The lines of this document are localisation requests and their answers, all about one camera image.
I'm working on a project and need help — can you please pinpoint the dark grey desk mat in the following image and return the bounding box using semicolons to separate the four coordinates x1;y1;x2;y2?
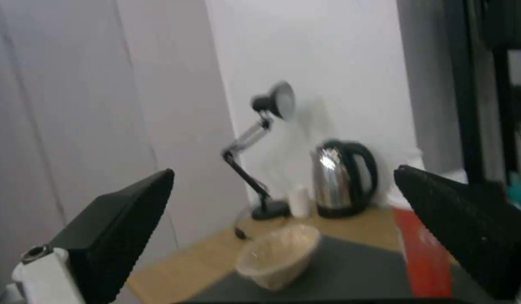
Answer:
186;235;418;304

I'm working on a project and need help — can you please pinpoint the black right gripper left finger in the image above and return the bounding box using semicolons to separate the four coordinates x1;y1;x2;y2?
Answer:
11;168;175;304

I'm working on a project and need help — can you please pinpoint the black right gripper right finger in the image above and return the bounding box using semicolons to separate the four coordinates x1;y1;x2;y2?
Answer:
393;164;521;300

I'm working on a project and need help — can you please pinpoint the black metal shelf frame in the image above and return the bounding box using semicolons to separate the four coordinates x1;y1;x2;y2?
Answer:
454;0;521;209

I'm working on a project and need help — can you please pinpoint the black articulated desk lamp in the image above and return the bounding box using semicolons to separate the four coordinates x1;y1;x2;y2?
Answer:
221;81;296;221

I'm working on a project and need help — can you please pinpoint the red takeout bag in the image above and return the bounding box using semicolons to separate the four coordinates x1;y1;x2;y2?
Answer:
391;206;468;299

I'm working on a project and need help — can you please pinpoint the clear plastic takeout bowl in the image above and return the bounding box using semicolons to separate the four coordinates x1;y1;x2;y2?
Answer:
236;224;322;290

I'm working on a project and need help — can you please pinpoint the small white paper cup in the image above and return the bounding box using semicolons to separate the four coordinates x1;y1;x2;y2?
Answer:
288;185;311;218

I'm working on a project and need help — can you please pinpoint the stainless steel electric kettle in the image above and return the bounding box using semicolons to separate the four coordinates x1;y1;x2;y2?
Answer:
309;139;380;219

